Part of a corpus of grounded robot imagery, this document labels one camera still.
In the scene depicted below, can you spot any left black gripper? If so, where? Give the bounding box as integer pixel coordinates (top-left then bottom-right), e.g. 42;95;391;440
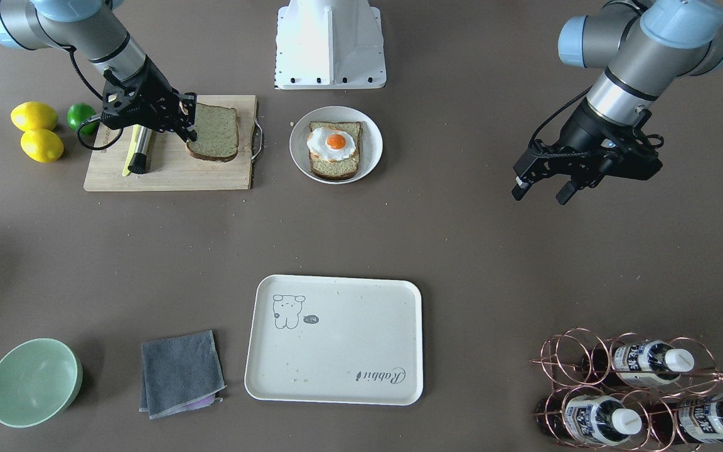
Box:
511;100;665;205

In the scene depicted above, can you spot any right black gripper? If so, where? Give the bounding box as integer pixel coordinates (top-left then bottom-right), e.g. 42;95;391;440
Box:
100;60;198;141

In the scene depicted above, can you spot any bread slice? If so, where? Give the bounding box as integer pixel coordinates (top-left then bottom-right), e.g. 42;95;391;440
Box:
186;103;239;162
309;121;363;180

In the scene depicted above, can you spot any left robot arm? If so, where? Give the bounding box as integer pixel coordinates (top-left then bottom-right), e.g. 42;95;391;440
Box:
511;1;723;204

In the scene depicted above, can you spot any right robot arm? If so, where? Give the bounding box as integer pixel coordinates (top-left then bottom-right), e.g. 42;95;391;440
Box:
0;1;197;141

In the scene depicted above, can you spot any cream rabbit tray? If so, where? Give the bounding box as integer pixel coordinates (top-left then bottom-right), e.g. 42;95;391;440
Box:
244;274;424;406

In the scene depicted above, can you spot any bamboo cutting board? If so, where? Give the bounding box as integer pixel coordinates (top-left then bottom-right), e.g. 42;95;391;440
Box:
83;95;258;192

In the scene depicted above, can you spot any yellow plastic knife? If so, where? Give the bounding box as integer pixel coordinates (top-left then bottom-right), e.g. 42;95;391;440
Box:
122;125;142;177

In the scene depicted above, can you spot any steel muddler black tip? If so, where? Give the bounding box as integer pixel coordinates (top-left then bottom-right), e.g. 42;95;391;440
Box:
130;125;153;175

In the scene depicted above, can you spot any green lime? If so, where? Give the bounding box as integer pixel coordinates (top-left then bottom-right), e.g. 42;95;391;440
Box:
67;102;98;136

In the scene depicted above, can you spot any fried egg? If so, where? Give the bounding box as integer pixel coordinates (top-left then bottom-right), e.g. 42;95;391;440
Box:
306;127;358;162

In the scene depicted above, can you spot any yellow lemon lower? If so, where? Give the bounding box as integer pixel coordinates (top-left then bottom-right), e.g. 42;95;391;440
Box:
20;129;64;163

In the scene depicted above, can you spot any yellow lemon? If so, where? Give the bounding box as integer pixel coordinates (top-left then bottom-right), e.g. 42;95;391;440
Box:
20;129;64;163
9;101;58;132

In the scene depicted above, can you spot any bread slice under egg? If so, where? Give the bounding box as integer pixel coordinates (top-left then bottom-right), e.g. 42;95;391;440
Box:
309;121;363;180

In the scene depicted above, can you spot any white round plate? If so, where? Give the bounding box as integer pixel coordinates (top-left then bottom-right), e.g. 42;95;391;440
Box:
289;105;383;184

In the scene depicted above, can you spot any yellow lemon upper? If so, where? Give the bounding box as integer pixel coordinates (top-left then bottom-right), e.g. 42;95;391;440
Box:
9;101;58;132

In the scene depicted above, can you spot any top tea bottle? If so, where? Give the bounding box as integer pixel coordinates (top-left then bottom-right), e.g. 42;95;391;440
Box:
579;340;695;390

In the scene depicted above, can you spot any tea bottle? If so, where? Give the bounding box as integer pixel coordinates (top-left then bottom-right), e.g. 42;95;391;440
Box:
648;395;723;444
579;340;695;390
534;395;643;446

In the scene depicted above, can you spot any lower tea bottle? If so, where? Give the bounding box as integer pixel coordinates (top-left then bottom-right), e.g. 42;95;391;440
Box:
648;395;723;444
534;395;643;446

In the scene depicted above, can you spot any grey folded cloth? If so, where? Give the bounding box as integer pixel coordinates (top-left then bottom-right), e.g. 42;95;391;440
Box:
139;330;227;419

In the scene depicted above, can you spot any mint green bowl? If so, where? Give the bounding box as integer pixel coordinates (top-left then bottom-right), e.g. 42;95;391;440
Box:
0;338;83;428

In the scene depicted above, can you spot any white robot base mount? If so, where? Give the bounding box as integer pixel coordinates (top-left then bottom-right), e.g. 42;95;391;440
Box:
274;1;387;90

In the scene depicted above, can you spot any copper wire bottle rack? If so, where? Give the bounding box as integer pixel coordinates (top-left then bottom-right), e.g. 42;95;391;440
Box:
533;327;723;451

